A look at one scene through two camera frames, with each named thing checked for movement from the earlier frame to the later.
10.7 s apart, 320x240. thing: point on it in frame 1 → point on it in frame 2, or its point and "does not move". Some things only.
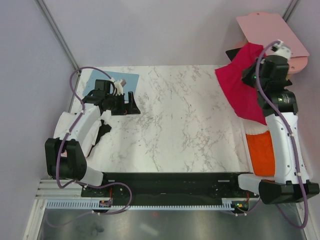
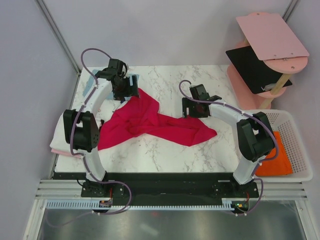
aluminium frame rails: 49,189 does not move
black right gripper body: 249,76 → 194,112
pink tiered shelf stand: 267,29 does not move
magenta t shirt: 243,96 → 138,115
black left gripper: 129,108 → 130,91
